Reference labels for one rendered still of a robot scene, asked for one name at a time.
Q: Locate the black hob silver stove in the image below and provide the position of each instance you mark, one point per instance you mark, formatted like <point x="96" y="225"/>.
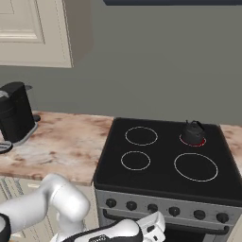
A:
<point x="164" y="148"/>

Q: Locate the cream wall cupboard body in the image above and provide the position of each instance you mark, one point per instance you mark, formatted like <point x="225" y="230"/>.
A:
<point x="80" y="28"/>

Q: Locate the black stove knob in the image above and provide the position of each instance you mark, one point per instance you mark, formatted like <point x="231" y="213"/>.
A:
<point x="222" y="217"/>
<point x="131" y="205"/>
<point x="152" y="208"/>
<point x="111" y="202"/>
<point x="174" y="211"/>
<point x="199" y="214"/>

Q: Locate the dark range hood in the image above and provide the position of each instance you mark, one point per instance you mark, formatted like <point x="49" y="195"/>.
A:
<point x="173" y="2"/>

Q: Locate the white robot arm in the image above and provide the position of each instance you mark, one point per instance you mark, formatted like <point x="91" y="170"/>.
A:
<point x="66" y="201"/>

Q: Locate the cream wall cupboard door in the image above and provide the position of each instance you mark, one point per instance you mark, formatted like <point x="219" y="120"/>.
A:
<point x="28" y="31"/>

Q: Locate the black kettle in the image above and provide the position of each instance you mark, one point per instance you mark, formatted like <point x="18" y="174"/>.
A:
<point x="193" y="132"/>

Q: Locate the black coffee machine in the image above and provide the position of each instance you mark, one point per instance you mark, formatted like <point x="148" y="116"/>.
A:
<point x="15" y="113"/>

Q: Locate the cream base cabinet front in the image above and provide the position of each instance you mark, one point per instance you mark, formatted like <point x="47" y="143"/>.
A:
<point x="19" y="189"/>
<point x="235" y="233"/>

